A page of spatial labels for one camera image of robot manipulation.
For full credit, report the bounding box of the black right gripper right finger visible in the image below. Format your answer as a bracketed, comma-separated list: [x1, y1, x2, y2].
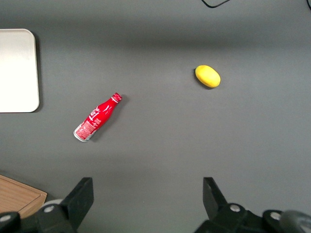
[194, 177, 285, 233]

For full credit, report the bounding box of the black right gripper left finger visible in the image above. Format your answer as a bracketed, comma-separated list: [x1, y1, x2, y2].
[0, 177, 94, 233]

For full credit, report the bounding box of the beige plastic tray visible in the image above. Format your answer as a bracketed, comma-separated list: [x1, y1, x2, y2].
[0, 28, 40, 114]

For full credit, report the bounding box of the wooden drawer cabinet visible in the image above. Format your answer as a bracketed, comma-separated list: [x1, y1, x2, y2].
[0, 174, 48, 219]

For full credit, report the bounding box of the gray table mat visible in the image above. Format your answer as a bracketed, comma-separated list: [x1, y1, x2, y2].
[0, 0, 311, 233]

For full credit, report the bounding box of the red cola bottle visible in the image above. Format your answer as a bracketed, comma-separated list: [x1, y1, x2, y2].
[73, 92, 123, 143]

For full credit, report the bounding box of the yellow lemon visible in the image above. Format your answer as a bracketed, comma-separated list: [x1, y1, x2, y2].
[194, 64, 222, 88]

